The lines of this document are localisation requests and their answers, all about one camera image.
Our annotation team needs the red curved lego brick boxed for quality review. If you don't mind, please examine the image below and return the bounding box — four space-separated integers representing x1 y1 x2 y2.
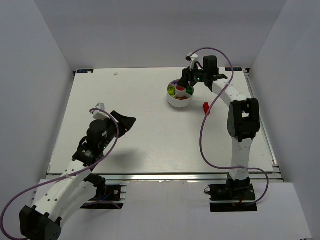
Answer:
176 86 185 91

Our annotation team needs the dark green square lego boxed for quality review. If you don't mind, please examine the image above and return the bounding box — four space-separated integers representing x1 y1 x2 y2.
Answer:
186 87 194 92

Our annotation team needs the lime green sloped lego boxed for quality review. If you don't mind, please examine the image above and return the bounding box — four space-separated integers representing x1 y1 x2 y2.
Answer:
167 85 175 94

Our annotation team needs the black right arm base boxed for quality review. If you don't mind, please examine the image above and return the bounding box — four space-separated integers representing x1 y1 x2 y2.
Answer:
204 178 258 213

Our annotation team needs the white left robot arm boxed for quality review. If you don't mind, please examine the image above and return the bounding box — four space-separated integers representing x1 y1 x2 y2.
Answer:
19 108 137 240

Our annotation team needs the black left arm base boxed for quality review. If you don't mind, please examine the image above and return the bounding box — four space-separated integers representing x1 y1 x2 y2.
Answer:
81 174 127 210

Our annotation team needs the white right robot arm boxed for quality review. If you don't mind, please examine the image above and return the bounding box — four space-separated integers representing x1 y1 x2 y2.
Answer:
177 53 260 183

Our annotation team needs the white round divided container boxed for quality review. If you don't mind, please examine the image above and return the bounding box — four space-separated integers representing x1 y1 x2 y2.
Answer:
166 81 194 109

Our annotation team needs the red long lego brick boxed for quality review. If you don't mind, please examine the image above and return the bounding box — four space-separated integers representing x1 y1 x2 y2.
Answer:
203 102 211 115

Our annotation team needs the blue label sticker right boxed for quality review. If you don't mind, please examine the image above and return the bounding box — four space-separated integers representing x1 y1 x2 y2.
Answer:
224 67 243 72

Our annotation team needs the blue label sticker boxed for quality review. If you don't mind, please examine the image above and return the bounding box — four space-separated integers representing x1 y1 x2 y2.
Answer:
224 67 243 72
76 69 94 74

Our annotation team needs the blue label sticker left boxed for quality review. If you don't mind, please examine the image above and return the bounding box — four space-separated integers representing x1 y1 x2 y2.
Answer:
76 69 94 74

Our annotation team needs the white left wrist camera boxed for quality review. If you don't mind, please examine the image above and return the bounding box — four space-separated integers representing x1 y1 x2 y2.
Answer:
89 102 109 120

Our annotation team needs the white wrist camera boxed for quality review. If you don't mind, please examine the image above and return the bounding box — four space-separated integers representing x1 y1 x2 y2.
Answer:
185 52 199 71
89 102 109 120

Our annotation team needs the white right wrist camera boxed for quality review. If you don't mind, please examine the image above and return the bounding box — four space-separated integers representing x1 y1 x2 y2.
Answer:
185 52 199 71

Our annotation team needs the aluminium table front rail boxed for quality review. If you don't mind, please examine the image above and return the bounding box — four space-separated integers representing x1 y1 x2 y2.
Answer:
98 172 227 182

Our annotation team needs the aluminium table rail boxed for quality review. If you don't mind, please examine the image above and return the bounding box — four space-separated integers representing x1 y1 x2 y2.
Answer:
243 68 285 181
98 172 227 182

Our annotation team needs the aluminium table right rail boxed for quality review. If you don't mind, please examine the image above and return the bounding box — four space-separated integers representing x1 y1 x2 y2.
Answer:
243 68 285 181

